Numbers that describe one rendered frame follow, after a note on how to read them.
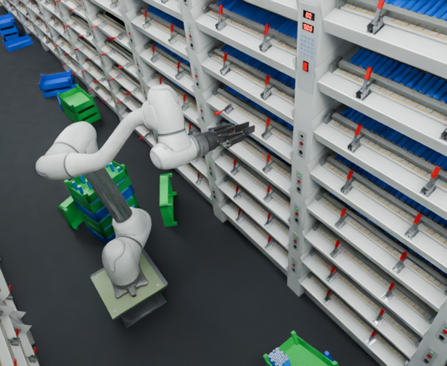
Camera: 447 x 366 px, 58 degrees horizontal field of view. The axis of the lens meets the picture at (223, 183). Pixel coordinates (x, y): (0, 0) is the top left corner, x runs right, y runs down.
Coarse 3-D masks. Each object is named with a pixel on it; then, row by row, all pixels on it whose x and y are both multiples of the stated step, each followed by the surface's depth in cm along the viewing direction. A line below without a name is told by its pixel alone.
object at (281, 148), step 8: (208, 88) 194; (216, 88) 195; (208, 96) 197; (208, 104) 198; (216, 104) 193; (224, 104) 191; (224, 112) 189; (232, 112) 187; (248, 112) 183; (232, 120) 185; (240, 120) 182; (248, 120) 181; (256, 120) 179; (256, 128) 176; (256, 136) 174; (272, 136) 171; (280, 136) 169; (264, 144) 173; (272, 144) 169; (280, 144) 167; (280, 152) 165; (288, 152) 163; (288, 160) 164
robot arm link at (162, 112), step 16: (160, 96) 134; (176, 96) 138; (144, 112) 138; (160, 112) 135; (176, 112) 137; (128, 128) 145; (160, 128) 137; (176, 128) 138; (112, 144) 149; (64, 160) 158; (80, 160) 156; (96, 160) 154
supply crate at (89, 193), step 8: (112, 160) 247; (120, 168) 246; (112, 176) 244; (120, 176) 240; (72, 184) 239; (80, 184) 241; (72, 192) 237; (80, 192) 236; (88, 192) 236; (88, 200) 227
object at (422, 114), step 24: (360, 48) 127; (336, 72) 126; (360, 72) 120; (384, 72) 117; (408, 72) 115; (336, 96) 125; (360, 96) 118; (384, 96) 115; (408, 96) 111; (432, 96) 109; (384, 120) 114; (408, 120) 108; (432, 120) 106; (432, 144) 105
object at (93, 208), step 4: (128, 176) 246; (128, 180) 247; (120, 184) 243; (124, 184) 245; (128, 184) 248; (120, 188) 244; (124, 188) 247; (72, 196) 241; (76, 200) 241; (80, 200) 236; (100, 200) 235; (80, 204) 241; (84, 204) 234; (88, 204) 230; (96, 204) 233; (100, 204) 236; (88, 208) 235; (92, 208) 232; (96, 208) 235; (92, 212) 234
